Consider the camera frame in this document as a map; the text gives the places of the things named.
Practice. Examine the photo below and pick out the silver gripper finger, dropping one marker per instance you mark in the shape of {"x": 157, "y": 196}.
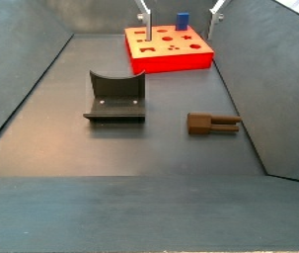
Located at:
{"x": 145, "y": 16}
{"x": 217, "y": 16}

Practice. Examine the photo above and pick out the brown three prong object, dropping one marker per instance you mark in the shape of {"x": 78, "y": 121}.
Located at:
{"x": 203, "y": 123}

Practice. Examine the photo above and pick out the black curved fixture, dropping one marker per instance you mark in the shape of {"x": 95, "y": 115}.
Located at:
{"x": 119, "y": 97}

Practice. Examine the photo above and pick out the blue rectangular block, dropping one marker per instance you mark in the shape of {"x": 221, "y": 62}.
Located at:
{"x": 182, "y": 21}

